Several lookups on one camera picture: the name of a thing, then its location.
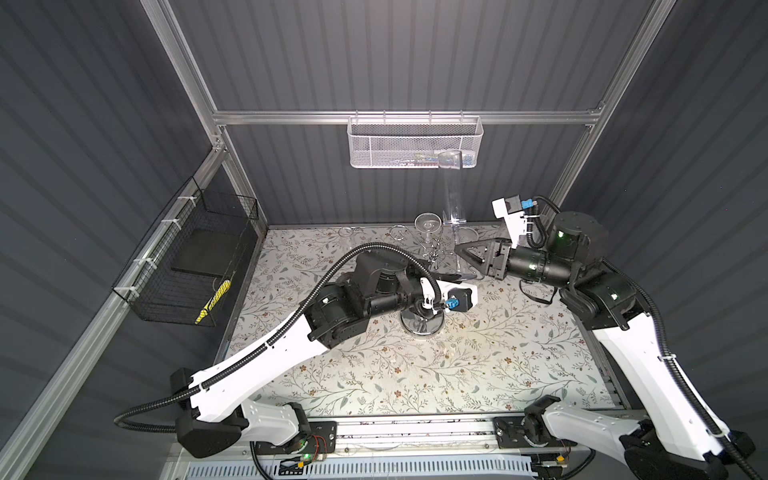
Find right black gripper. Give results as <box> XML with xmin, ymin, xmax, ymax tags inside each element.
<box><xmin>451</xmin><ymin>235</ymin><xmax>568</xmax><ymax>290</ymax></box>

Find left black corrugated cable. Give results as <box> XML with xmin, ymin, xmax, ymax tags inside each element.
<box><xmin>113</xmin><ymin>241</ymin><xmax>445</xmax><ymax>434</ymax></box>

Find yellow black striped object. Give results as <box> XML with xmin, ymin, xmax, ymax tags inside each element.
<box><xmin>194</xmin><ymin>279</ymin><xmax>232</xmax><ymax>325</ymax></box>

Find black pad in basket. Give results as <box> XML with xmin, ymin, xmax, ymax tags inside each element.
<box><xmin>171</xmin><ymin>229</ymin><xmax>239</xmax><ymax>277</ymax></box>

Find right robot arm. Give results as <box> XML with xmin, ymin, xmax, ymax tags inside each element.
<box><xmin>454</xmin><ymin>211</ymin><xmax>759</xmax><ymax>479</ymax></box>

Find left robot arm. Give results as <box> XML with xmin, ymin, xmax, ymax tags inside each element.
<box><xmin>175</xmin><ymin>242</ymin><xmax>479</xmax><ymax>458</ymax></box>

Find white mesh wall basket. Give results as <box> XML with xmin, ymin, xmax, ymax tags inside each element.
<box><xmin>346</xmin><ymin>115</ymin><xmax>484</xmax><ymax>169</ymax></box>

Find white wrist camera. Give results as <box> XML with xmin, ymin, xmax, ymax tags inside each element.
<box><xmin>427</xmin><ymin>279</ymin><xmax>479</xmax><ymax>313</ymax></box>
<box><xmin>491</xmin><ymin>195</ymin><xmax>535</xmax><ymax>248</ymax></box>

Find black wire wall basket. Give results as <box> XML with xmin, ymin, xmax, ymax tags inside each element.
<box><xmin>113</xmin><ymin>181</ymin><xmax>259</xmax><ymax>327</ymax></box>

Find chrome wine glass rack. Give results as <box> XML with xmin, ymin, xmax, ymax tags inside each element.
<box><xmin>389</xmin><ymin>225</ymin><xmax>479</xmax><ymax>338</ymax></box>

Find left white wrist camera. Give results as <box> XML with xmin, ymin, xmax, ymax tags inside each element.
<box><xmin>427</xmin><ymin>279</ymin><xmax>479</xmax><ymax>313</ymax></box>

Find items in white basket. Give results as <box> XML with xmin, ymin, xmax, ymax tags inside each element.
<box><xmin>380</xmin><ymin>150</ymin><xmax>477</xmax><ymax>168</ymax></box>

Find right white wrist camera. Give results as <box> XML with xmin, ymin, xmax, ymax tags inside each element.
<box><xmin>491</xmin><ymin>195</ymin><xmax>535</xmax><ymax>248</ymax></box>

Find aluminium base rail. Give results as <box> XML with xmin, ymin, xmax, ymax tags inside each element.
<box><xmin>173</xmin><ymin>413</ymin><xmax>661</xmax><ymax>463</ymax></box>

